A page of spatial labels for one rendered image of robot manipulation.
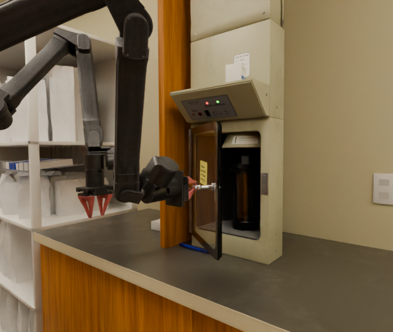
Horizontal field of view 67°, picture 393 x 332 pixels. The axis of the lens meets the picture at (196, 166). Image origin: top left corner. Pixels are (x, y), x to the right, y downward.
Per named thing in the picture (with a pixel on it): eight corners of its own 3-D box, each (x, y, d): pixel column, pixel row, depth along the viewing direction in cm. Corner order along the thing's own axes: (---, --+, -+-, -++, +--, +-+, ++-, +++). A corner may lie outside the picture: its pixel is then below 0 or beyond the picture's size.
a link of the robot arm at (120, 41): (114, -1, 53) (119, 12, 45) (146, 4, 55) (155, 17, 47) (112, 180, 79) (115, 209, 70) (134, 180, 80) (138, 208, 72)
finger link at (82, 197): (109, 216, 97) (108, 188, 96) (89, 221, 91) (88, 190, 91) (97, 214, 101) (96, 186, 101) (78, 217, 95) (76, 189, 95)
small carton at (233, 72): (230, 87, 96) (230, 68, 96) (245, 85, 94) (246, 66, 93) (225, 84, 91) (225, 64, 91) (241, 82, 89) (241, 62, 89)
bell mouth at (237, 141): (237, 147, 121) (237, 134, 121) (278, 147, 110) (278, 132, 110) (211, 147, 108) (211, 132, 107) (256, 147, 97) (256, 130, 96)
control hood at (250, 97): (190, 123, 112) (190, 96, 112) (270, 116, 92) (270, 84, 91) (169, 120, 103) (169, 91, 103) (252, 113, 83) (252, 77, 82)
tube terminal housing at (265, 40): (226, 231, 134) (226, 58, 130) (297, 245, 114) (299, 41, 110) (190, 245, 115) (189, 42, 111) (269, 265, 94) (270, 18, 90)
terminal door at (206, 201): (192, 233, 113) (192, 128, 111) (220, 262, 84) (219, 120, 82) (190, 233, 113) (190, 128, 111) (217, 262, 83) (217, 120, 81)
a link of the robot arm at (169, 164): (115, 176, 77) (117, 199, 71) (132, 142, 72) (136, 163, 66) (155, 186, 83) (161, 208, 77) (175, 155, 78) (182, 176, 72)
